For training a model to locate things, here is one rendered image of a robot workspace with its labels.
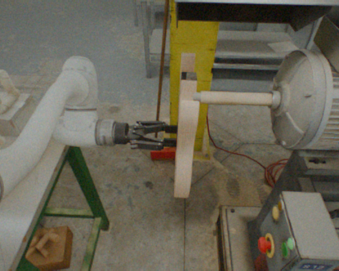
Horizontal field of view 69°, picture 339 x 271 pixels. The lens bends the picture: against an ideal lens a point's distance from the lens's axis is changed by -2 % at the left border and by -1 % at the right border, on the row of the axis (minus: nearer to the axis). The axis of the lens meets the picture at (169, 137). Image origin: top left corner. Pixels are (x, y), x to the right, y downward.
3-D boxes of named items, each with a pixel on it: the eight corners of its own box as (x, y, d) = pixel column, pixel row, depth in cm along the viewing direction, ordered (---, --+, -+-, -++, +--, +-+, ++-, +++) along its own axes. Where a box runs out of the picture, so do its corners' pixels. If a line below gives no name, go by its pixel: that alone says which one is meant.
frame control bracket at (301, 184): (305, 184, 76) (310, 177, 73) (328, 248, 63) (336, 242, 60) (292, 184, 76) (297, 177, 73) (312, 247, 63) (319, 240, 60)
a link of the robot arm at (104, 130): (97, 151, 84) (115, 151, 83) (93, 128, 78) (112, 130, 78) (104, 135, 91) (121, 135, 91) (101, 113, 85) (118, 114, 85)
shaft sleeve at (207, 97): (272, 91, 64) (272, 103, 63) (267, 95, 67) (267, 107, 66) (201, 89, 64) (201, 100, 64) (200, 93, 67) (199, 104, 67)
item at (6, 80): (20, 94, 91) (9, 72, 84) (16, 100, 89) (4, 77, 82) (13, 94, 91) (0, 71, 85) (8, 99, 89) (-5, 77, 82)
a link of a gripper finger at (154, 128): (134, 137, 86) (133, 135, 87) (166, 132, 88) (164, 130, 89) (133, 128, 83) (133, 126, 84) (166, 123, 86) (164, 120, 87)
